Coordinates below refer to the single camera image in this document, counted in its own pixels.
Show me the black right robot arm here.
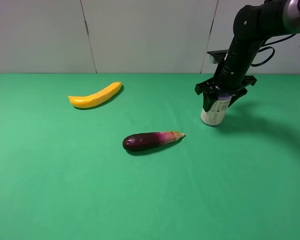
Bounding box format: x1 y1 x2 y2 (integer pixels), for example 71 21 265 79
194 0 300 112

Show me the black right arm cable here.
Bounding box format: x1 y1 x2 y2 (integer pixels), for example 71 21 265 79
251 14 300 68

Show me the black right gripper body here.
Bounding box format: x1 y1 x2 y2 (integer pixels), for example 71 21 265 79
194 75 257 95

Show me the green table cloth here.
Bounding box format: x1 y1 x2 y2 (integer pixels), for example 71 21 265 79
0 74 300 240

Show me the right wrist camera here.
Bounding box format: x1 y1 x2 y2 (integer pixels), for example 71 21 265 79
207 50 228 64

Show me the yellow banana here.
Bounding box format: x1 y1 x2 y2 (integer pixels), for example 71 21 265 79
68 81 123 109

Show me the purple eggplant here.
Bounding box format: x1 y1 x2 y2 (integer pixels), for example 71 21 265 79
122 131 186 152

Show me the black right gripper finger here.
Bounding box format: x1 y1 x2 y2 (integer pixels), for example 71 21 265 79
228 89 248 107
203 92 219 112

